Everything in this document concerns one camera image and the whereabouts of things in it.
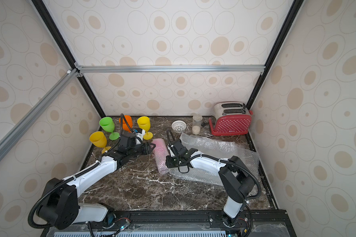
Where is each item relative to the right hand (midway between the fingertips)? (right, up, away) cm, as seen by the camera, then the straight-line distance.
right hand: (172, 161), depth 88 cm
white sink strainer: (+4, +22, +24) cm, 33 cm away
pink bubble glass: (-7, +4, +2) cm, 8 cm away
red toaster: (+38, +26, +9) cm, 47 cm away
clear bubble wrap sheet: (+29, +5, +10) cm, 31 cm away
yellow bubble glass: (-19, +24, +10) cm, 32 cm away
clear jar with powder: (+17, +23, +16) cm, 33 cm away
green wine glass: (-42, +23, +6) cm, 48 cm away
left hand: (-8, +10, -5) cm, 14 cm away
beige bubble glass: (-43, +13, -2) cm, 45 cm away
